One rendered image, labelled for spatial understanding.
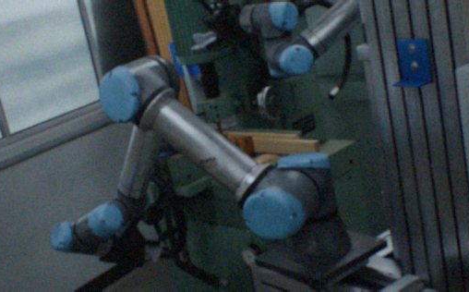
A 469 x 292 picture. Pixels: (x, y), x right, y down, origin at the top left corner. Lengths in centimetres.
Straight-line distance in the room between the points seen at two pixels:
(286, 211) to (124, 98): 43
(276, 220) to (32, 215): 214
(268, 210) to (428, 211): 36
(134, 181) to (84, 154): 182
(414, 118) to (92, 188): 241
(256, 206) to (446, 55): 48
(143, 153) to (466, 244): 79
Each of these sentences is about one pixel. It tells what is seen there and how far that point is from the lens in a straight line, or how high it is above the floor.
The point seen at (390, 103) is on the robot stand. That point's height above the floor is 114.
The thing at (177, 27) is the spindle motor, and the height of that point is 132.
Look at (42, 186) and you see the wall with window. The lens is 359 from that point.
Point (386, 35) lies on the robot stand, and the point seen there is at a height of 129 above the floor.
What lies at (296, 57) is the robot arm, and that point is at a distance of 185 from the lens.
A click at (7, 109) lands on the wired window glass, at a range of 356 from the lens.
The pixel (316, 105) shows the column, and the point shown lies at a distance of 263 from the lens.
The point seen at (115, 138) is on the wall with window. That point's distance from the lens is 387.
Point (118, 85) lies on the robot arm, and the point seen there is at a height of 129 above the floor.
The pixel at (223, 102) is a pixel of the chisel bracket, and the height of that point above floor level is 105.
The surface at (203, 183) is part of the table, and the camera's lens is 228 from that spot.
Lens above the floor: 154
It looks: 15 degrees down
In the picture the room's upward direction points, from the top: 12 degrees counter-clockwise
